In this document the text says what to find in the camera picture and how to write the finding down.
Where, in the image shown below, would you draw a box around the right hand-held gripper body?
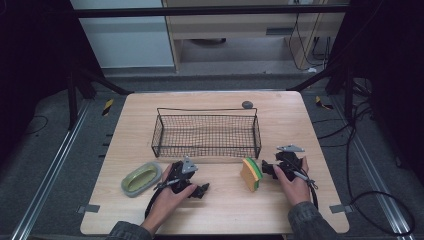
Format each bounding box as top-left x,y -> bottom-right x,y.
270,143 -> 306,183

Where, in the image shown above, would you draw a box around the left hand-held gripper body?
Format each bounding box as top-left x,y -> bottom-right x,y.
162,156 -> 200,195

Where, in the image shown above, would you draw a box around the yellow green sponge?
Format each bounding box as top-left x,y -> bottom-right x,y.
239,156 -> 264,193

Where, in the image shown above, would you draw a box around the person's right hand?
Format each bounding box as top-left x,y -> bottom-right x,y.
272,156 -> 312,207

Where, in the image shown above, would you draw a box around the person's left hand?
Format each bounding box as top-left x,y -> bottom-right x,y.
141,162 -> 199,235

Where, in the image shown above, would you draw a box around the green oval soap dish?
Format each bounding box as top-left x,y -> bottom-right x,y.
120,161 -> 163,199

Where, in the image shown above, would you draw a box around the grey tape piece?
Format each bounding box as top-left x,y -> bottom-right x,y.
328,203 -> 354,215
76,203 -> 101,215

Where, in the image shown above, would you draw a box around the black yellow striped tape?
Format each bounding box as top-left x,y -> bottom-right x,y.
314,95 -> 334,111
101,98 -> 115,117

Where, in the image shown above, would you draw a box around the black metal stand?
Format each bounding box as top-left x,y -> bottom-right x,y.
287,56 -> 357,123
65,64 -> 135,132

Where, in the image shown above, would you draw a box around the dark curtain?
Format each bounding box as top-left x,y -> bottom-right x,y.
328,0 -> 424,186
0,0 -> 108,168

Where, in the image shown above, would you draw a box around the white cabinet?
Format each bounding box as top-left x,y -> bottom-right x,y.
69,0 -> 176,70

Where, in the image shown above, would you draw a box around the wooden desk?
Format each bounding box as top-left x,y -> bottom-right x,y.
161,0 -> 350,73

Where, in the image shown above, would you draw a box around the black horizontal metal bar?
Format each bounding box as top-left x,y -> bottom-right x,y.
70,4 -> 350,19

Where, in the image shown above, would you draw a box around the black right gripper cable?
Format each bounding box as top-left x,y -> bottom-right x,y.
281,159 -> 320,212

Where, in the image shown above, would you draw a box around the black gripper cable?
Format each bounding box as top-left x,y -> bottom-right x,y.
144,178 -> 183,220
281,159 -> 320,212

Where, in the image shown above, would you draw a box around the black wire mesh basket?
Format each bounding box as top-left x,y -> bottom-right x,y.
150,106 -> 263,160

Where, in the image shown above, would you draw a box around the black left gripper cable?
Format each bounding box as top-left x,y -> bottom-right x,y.
144,178 -> 183,220

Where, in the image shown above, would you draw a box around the black floor cable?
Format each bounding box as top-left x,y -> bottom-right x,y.
311,78 -> 417,237

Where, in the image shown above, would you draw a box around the aluminium floor rail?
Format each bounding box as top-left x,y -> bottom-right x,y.
9,99 -> 92,240
331,94 -> 418,240

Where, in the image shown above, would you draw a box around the hanging black cables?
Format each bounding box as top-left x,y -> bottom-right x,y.
287,0 -> 335,72

